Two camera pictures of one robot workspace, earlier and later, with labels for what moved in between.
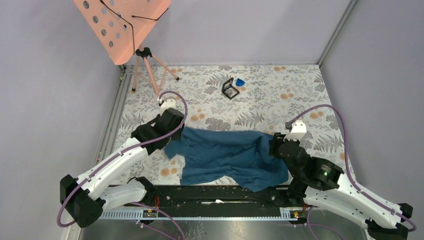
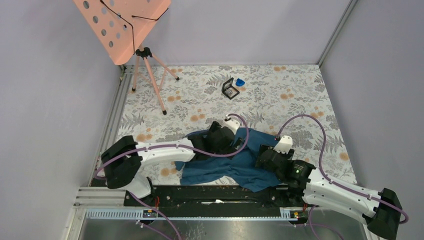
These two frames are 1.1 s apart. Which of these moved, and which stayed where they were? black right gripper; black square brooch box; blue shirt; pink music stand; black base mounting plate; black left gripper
Moved: black left gripper; black right gripper
Stayed: blue shirt; pink music stand; black base mounting plate; black square brooch box
